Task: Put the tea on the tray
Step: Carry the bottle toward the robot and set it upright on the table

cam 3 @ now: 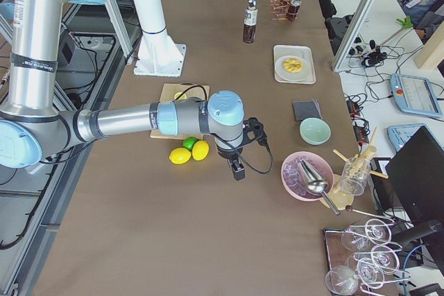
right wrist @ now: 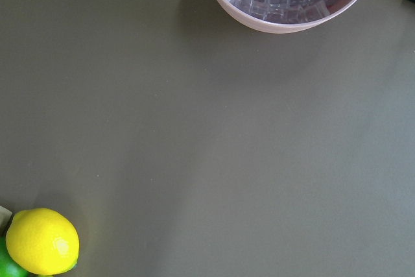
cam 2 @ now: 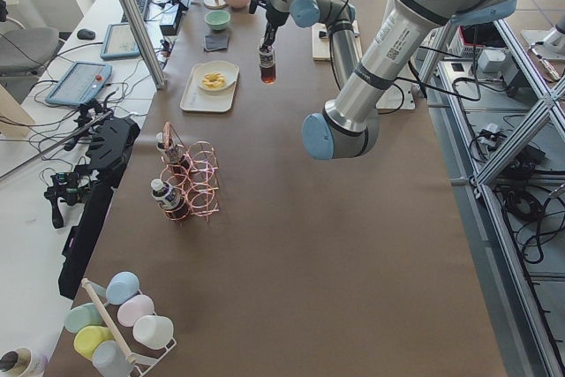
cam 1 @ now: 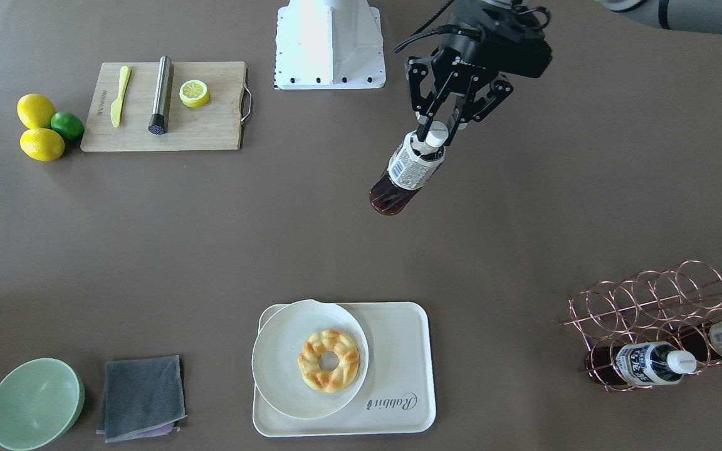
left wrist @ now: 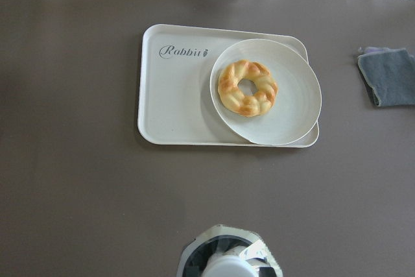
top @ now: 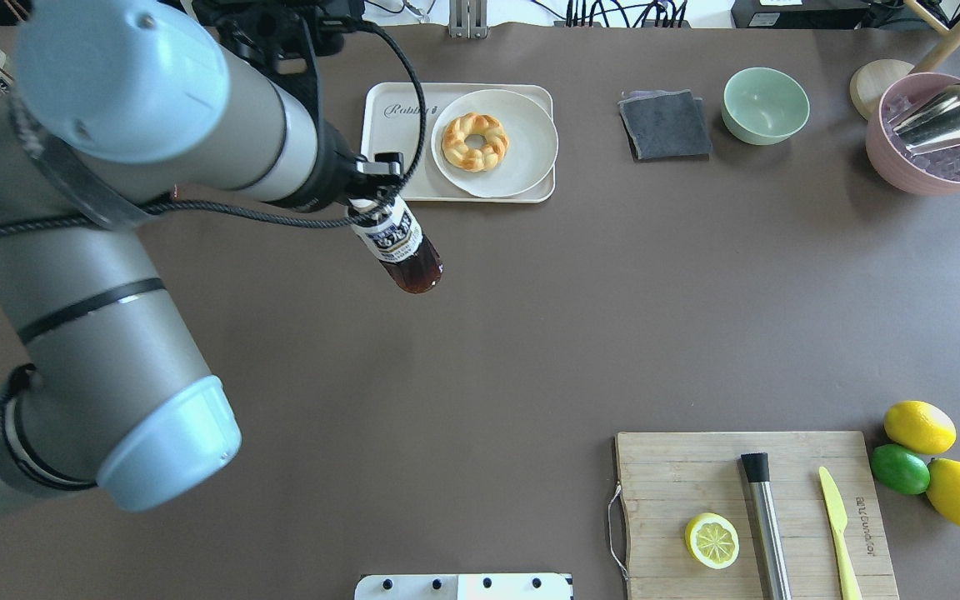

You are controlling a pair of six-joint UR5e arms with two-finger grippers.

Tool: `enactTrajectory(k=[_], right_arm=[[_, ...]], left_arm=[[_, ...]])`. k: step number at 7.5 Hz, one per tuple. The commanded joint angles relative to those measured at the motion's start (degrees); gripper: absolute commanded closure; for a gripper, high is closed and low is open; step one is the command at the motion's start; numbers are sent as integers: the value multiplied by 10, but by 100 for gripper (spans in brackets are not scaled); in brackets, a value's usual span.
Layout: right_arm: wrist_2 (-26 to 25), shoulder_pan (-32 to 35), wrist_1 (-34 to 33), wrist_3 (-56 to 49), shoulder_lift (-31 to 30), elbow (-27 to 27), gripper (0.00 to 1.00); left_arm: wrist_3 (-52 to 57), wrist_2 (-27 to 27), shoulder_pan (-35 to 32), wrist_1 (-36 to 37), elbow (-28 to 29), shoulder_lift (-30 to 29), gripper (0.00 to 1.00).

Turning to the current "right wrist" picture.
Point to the yellow lemon upper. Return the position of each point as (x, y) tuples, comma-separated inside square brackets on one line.
[(43, 242)]

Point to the green lime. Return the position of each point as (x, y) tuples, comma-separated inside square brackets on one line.
[(9, 268)]

